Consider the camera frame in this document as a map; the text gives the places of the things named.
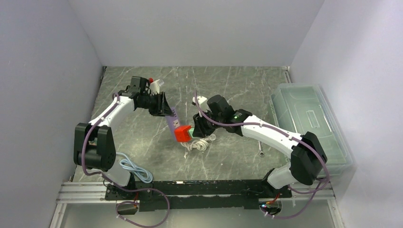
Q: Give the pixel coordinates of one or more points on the clear plastic storage bin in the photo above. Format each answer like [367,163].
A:
[302,108]

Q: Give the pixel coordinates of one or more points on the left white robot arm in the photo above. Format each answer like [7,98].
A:
[94,146]

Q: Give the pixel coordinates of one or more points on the light green plug adapter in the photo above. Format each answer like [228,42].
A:
[190,132]

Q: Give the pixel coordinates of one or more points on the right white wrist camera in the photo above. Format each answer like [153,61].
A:
[202,101]

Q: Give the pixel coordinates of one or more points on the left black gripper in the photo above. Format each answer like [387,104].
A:
[162,107]

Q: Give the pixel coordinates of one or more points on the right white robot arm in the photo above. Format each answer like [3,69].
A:
[304,151]

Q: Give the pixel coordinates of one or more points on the silver wrench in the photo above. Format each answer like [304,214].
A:
[261,153]

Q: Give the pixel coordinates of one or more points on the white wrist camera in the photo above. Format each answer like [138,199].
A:
[155,86]
[202,101]

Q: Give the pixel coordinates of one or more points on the red plug adapter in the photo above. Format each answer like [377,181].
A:
[182,134]

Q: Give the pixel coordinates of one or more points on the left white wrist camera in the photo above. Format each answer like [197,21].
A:
[155,86]

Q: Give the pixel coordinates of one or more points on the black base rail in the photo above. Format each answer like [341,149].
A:
[197,194]

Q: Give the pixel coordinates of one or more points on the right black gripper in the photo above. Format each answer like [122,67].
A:
[200,130]

